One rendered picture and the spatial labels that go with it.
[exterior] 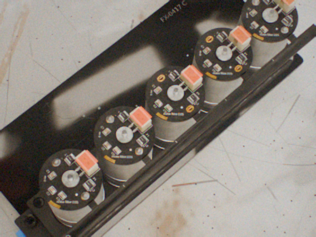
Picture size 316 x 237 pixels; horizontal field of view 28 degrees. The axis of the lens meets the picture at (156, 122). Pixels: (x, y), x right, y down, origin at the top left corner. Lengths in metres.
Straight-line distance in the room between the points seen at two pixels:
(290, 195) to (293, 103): 0.05
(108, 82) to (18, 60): 0.05
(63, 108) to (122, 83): 0.03
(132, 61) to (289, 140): 0.09
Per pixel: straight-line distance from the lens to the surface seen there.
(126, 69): 0.32
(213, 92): 0.28
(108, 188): 0.29
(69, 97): 0.32
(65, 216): 0.27
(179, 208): 0.31
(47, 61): 0.34
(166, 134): 0.28
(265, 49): 0.29
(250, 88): 0.27
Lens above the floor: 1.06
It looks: 71 degrees down
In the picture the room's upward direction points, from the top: 8 degrees clockwise
